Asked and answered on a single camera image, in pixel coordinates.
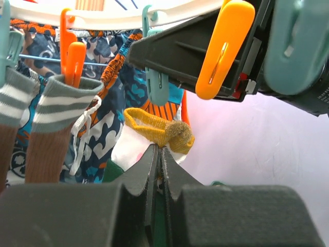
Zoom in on yellow orange clothespin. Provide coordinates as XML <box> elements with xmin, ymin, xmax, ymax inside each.
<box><xmin>195</xmin><ymin>1</ymin><xmax>255</xmax><ymax>100</ymax></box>

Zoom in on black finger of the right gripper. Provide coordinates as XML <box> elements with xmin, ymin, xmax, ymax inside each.
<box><xmin>127</xmin><ymin>10</ymin><xmax>257</xmax><ymax>102</ymax></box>

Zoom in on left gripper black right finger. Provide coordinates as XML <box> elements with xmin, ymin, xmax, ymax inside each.
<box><xmin>161</xmin><ymin>148</ymin><xmax>324</xmax><ymax>246</ymax></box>

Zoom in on teal clothespin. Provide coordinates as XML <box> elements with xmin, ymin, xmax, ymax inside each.
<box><xmin>264</xmin><ymin>0</ymin><xmax>328</xmax><ymax>95</ymax></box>

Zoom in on brown striped-cuff sock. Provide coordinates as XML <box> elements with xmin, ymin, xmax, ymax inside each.
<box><xmin>25</xmin><ymin>75</ymin><xmax>103</xmax><ymax>183</ymax></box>
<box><xmin>1</xmin><ymin>67</ymin><xmax>39</xmax><ymax>191</ymax></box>

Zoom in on patterned blue orange shorts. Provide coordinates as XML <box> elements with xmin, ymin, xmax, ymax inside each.
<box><xmin>6</xmin><ymin>19</ymin><xmax>189</xmax><ymax>186</ymax></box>

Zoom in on green sock yellow dots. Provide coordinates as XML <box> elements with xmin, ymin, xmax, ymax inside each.
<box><xmin>103</xmin><ymin>108</ymin><xmax>195</xmax><ymax>246</ymax></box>

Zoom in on white round sock hanger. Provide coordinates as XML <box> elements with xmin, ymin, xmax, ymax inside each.
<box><xmin>9</xmin><ymin>1</ymin><xmax>223</xmax><ymax>30</ymax></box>

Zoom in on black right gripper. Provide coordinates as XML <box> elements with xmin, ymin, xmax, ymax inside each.
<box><xmin>257</xmin><ymin>0</ymin><xmax>329</xmax><ymax>118</ymax></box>

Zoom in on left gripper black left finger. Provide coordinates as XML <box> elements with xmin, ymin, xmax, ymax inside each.
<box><xmin>1</xmin><ymin>145</ymin><xmax>159</xmax><ymax>246</ymax></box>

